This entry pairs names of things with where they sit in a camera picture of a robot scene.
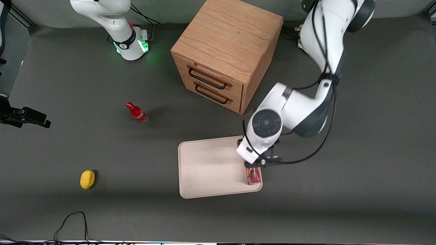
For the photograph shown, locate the red cola bottle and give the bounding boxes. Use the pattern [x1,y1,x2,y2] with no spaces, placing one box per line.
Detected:
[126,102,150,125]

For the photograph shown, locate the beige plastic tray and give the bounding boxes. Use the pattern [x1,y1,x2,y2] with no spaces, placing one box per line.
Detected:
[178,135,263,199]

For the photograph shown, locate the black base cables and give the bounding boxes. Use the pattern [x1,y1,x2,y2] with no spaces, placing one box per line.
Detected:
[281,27,303,38]
[130,3,161,41]

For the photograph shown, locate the yellow lemon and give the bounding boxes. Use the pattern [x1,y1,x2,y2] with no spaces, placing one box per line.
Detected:
[80,170,96,190]

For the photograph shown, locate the red tartan cookie box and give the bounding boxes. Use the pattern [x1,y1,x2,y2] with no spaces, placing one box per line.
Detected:
[246,165,262,186]

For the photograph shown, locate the black looped table cable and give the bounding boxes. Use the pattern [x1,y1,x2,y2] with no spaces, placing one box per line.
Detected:
[54,211,91,243]

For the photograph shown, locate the wooden drawer cabinet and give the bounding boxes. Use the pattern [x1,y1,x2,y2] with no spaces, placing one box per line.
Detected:
[170,0,284,115]

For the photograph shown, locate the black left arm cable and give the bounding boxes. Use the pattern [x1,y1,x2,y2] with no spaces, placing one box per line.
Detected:
[242,0,338,165]

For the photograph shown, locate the black right base cables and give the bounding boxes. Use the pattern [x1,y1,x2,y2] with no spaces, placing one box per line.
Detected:
[130,3,161,41]

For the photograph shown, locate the black left base cables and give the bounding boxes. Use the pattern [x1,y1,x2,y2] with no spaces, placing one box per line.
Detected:
[281,27,303,38]

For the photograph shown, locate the wooden drawer front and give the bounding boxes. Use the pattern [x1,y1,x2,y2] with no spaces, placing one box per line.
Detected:
[174,54,244,102]
[182,77,244,114]

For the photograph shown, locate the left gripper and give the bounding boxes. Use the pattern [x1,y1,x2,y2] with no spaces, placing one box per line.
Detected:
[237,136,283,169]

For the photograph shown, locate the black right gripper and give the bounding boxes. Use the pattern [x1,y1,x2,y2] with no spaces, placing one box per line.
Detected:
[0,96,52,129]

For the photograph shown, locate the black metal drawer handle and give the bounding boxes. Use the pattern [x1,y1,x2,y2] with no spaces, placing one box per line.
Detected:
[188,67,228,90]
[195,84,230,105]

